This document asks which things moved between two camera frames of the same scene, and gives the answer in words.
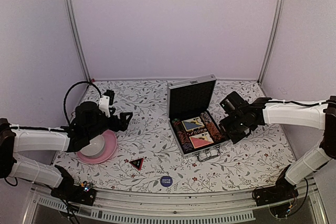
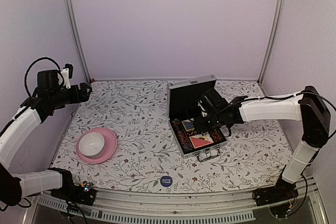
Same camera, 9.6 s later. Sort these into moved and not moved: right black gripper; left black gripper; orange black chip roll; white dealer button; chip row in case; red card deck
Moved: left black gripper; right black gripper
Not moved: orange black chip roll; red card deck; chip row in case; white dealer button
